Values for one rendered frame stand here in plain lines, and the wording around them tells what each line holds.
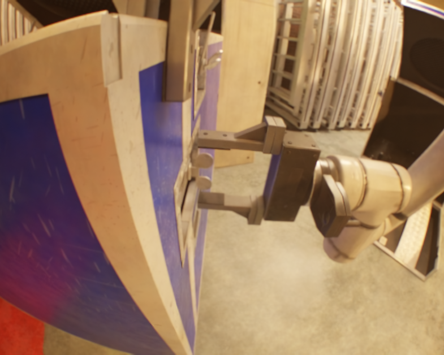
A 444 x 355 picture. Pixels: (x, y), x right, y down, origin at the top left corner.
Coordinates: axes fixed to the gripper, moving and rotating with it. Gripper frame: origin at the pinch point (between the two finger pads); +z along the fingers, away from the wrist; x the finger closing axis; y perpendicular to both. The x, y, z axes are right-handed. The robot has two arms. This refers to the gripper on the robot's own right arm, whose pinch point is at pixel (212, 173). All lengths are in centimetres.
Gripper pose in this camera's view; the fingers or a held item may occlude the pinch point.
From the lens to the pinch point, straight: 30.4
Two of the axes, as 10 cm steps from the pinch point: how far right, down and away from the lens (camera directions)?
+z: -10.0, -0.8, -0.2
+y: 0.3, -5.9, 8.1
